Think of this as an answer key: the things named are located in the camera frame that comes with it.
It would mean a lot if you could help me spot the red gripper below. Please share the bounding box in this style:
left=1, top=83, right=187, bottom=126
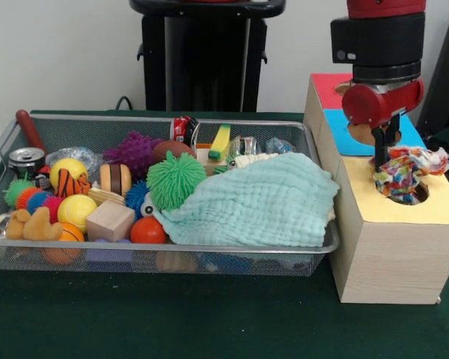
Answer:
left=341, top=78, right=426, bottom=174

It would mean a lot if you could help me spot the colourful patterned cloth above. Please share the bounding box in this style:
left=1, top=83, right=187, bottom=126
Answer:
left=369, top=146, right=449, bottom=206

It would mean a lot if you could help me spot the light blue waffle cloth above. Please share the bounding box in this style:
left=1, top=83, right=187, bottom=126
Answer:
left=155, top=152, right=340, bottom=248

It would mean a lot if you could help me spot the wooden box with three holes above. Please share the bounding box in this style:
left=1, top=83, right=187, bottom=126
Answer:
left=304, top=73, right=449, bottom=304

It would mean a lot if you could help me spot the shallow metal mesh bin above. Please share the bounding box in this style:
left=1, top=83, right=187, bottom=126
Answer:
left=0, top=110, right=341, bottom=277

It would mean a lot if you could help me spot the yellow toy banana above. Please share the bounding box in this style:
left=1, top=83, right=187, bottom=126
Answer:
left=208, top=123, right=232, bottom=161

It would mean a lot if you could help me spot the large green spiky ball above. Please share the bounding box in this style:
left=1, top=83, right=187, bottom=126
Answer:
left=146, top=150, right=207, bottom=210

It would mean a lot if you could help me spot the purple rubber toy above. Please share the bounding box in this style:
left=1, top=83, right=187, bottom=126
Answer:
left=103, top=130, right=165, bottom=180

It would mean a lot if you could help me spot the red orange rubber ball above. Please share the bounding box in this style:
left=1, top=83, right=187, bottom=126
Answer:
left=129, top=216, right=168, bottom=245

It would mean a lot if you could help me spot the wooden toy burger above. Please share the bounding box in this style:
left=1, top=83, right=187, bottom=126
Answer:
left=99, top=163, right=133, bottom=198

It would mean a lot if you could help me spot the wooden cube block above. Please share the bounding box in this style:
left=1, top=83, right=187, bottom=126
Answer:
left=85, top=200, right=135, bottom=242

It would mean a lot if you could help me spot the yellow ball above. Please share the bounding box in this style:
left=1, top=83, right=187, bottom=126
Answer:
left=57, top=194, right=98, bottom=233

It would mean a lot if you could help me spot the orange plush toy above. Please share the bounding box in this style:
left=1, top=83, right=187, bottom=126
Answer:
left=6, top=206, right=64, bottom=241

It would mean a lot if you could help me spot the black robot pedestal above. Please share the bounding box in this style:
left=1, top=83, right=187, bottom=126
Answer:
left=129, top=0, right=287, bottom=112

